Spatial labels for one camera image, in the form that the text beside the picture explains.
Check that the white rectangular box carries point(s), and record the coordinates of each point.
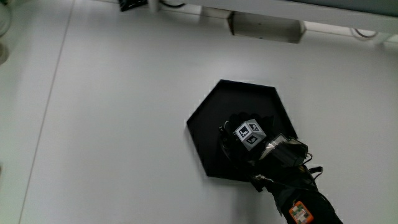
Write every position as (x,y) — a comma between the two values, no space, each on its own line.
(267,28)

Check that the black hexagonal plate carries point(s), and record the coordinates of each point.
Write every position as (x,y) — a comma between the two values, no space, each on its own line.
(227,102)

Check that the black device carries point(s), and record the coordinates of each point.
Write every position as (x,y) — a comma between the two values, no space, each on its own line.
(132,4)

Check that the orange sensor tag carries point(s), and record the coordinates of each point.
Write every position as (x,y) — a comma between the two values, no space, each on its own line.
(300,212)

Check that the white frame beam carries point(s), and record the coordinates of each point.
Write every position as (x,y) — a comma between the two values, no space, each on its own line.
(326,14)

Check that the person's right hand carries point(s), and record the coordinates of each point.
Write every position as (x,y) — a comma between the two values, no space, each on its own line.
(250,134)

